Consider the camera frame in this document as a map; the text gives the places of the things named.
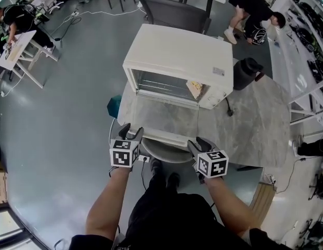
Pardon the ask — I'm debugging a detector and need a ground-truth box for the white oven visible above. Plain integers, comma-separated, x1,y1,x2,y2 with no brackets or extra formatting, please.
122,23,235,110

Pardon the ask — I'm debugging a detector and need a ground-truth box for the white shelf rack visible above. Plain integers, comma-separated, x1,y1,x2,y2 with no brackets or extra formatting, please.
268,0,323,126

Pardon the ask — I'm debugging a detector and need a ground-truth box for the person's black clothing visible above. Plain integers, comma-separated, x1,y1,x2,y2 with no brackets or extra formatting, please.
69,174,295,250

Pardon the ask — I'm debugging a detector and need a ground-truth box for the black jug with brown handle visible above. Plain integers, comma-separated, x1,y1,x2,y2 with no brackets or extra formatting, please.
232,57,265,91

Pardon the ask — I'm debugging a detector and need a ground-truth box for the person's black shoe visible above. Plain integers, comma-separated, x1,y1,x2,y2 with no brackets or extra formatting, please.
166,171,181,191
150,157,163,178

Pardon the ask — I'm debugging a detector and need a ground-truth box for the grey marble table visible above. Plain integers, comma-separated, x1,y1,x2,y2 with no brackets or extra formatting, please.
117,74,291,169

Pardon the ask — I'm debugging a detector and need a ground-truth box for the person's right black shoe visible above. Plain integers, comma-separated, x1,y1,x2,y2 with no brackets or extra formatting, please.
166,171,181,191

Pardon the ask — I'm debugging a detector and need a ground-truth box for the person's left forearm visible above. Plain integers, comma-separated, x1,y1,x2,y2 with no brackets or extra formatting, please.
85,165,131,241

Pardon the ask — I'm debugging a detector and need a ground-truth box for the black power cord plug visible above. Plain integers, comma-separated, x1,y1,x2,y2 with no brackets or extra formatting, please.
223,96,235,118

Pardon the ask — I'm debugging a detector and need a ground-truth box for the teal waste bin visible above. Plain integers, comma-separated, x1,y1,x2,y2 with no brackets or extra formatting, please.
106,94,122,118

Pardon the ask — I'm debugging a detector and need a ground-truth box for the grey upholstered chair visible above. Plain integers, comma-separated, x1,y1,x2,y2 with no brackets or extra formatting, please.
109,118,197,164

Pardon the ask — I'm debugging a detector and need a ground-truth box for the metal oven rack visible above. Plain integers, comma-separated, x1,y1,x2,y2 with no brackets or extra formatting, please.
138,71,199,94

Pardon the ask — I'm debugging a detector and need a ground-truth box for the black cable bundle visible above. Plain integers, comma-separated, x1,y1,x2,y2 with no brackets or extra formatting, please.
244,27,267,46

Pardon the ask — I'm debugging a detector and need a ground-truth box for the tan wooden board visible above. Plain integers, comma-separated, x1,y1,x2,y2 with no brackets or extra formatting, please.
248,182,277,227

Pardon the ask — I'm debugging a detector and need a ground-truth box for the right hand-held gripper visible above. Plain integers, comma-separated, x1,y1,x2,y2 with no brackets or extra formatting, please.
187,136,230,179

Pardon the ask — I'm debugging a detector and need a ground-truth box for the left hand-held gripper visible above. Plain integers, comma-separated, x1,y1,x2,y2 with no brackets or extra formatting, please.
108,122,145,169

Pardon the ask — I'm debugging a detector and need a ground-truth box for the glass oven door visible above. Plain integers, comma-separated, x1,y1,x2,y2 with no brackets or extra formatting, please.
129,92,201,149

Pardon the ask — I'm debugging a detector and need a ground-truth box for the person's right forearm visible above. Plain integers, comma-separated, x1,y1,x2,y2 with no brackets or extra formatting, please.
203,176,257,238

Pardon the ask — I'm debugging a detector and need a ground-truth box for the person's left black shoe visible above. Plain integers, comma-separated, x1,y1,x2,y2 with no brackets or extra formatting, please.
150,157,163,178

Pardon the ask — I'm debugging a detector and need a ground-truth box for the printed cardboard box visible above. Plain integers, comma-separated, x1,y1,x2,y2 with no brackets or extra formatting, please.
0,170,9,206

